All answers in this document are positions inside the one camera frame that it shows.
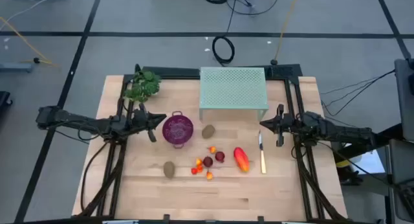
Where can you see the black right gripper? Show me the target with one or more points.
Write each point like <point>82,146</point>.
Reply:
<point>288,123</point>

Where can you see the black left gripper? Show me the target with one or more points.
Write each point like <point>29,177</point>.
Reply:
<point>140,118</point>

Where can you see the purple plastic colander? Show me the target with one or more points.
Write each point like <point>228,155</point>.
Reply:
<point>178,129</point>

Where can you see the red orange mango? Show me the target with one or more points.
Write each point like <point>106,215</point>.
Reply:
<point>241,159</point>

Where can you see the brown kiwi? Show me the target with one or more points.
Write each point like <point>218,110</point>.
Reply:
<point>208,131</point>
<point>169,169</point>

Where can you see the small orange fruit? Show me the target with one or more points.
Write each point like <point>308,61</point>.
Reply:
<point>212,149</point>
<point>198,161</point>

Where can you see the dark red pomegranate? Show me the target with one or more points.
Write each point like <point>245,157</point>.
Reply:
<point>208,161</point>
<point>220,156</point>

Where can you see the small red fruit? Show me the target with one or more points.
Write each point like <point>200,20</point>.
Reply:
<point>194,171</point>

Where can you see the orange pear-shaped fruit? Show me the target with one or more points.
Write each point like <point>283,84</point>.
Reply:
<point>200,168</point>

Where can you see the round yellow-orange fruit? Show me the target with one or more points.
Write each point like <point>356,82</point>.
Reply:
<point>209,175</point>

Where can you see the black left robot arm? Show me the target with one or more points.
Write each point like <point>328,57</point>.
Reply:
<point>81,122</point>

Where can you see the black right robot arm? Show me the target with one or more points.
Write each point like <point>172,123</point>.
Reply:
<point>339,131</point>

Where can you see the green plant in white pot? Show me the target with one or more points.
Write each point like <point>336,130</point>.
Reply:
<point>142,86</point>

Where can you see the green perforated metal shelf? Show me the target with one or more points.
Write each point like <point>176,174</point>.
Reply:
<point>233,88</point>

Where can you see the white board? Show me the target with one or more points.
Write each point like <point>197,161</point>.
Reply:
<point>372,162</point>

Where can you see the grey equipment cabinet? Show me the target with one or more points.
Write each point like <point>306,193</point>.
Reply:
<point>404,101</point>
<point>401,165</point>

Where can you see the grey table foot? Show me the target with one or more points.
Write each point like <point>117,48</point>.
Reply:
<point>16,67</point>

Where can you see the black floor object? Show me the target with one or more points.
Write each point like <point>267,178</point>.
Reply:
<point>4,99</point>

